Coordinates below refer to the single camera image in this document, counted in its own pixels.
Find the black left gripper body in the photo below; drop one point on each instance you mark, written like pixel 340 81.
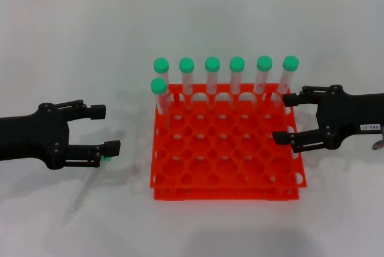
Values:
pixel 36 137

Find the green capped clear test tube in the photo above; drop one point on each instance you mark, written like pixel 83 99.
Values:
pixel 161 65
pixel 87 185
pixel 237 64
pixel 290 63
pixel 187 65
pixel 158 86
pixel 264 62
pixel 212 64

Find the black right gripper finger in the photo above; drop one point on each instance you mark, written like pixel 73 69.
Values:
pixel 292 100
pixel 282 137

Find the orange plastic test tube rack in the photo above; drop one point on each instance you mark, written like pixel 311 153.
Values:
pixel 228 161

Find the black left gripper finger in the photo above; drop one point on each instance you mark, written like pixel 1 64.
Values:
pixel 111 148
pixel 97 112

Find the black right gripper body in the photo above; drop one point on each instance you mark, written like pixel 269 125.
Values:
pixel 351 113

